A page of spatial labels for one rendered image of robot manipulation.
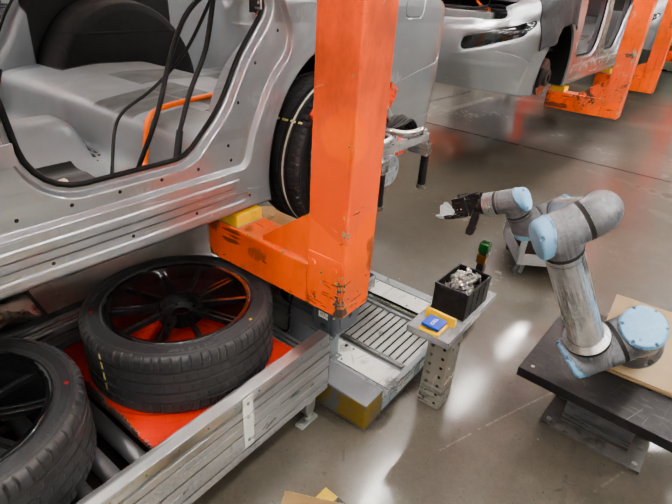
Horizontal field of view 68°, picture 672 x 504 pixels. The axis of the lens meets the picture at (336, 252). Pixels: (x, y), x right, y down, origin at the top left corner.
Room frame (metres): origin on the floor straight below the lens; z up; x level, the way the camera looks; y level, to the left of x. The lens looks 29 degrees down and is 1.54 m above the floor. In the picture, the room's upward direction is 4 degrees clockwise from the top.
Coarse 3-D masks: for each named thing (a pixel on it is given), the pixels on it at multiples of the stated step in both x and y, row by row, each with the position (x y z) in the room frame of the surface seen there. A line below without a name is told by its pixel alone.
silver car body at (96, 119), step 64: (64, 0) 3.01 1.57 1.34; (128, 0) 3.11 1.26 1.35; (192, 0) 3.70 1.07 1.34; (256, 0) 1.86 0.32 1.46; (0, 64) 2.70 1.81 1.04; (64, 64) 2.74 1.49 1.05; (128, 64) 2.90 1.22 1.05; (192, 64) 3.67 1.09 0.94; (256, 64) 1.82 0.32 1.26; (0, 128) 1.18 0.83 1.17; (64, 128) 2.03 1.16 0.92; (128, 128) 1.98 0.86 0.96; (192, 128) 1.84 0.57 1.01; (256, 128) 1.79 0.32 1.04; (0, 192) 1.12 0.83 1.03; (64, 192) 1.27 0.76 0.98; (128, 192) 1.39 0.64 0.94; (192, 192) 1.55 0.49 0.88; (256, 192) 1.78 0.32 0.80; (0, 256) 1.08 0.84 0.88; (64, 256) 1.20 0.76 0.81
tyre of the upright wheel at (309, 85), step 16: (304, 80) 2.13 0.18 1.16; (288, 96) 2.05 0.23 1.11; (304, 96) 2.03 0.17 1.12; (288, 112) 1.99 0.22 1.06; (304, 112) 1.95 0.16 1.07; (288, 128) 1.94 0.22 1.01; (304, 128) 1.91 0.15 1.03; (272, 144) 1.95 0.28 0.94; (288, 144) 1.91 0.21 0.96; (304, 144) 1.89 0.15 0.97; (272, 160) 1.93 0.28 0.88; (288, 160) 1.89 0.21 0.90; (304, 160) 1.89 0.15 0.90; (272, 176) 1.94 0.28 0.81; (288, 176) 1.88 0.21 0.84; (304, 176) 1.89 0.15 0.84; (272, 192) 1.96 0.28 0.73; (288, 192) 1.91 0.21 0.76; (304, 192) 1.90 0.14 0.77; (288, 208) 1.97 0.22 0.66; (304, 208) 1.90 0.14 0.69
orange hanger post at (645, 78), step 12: (660, 24) 6.41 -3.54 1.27; (660, 36) 6.38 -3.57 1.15; (660, 48) 6.36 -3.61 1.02; (648, 60) 6.41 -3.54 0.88; (660, 60) 6.34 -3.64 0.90; (600, 72) 6.69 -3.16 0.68; (636, 72) 6.48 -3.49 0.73; (648, 72) 6.38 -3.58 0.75; (660, 72) 6.41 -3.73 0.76; (636, 84) 6.43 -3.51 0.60; (648, 84) 6.36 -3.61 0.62
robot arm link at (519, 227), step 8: (536, 208) 1.78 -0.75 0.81; (528, 216) 1.74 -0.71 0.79; (536, 216) 1.75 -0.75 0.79; (512, 224) 1.75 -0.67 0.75; (520, 224) 1.73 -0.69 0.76; (528, 224) 1.73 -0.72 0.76; (512, 232) 1.77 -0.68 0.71; (520, 232) 1.74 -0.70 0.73; (528, 232) 1.73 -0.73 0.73; (520, 240) 1.75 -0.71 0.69; (528, 240) 1.74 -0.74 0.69
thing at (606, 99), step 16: (640, 0) 4.83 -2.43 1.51; (656, 0) 4.82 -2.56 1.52; (640, 16) 4.80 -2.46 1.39; (624, 32) 4.86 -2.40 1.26; (640, 32) 4.78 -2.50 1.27; (624, 48) 4.83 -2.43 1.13; (640, 48) 4.81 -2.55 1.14; (624, 64) 4.81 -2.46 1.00; (608, 80) 4.88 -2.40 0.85; (624, 80) 4.78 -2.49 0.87; (560, 96) 5.08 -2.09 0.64; (576, 96) 5.00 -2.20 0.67; (592, 96) 4.94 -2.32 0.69; (608, 96) 4.84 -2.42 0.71; (624, 96) 4.80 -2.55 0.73; (592, 112) 4.89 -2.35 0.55; (608, 112) 4.81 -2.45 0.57
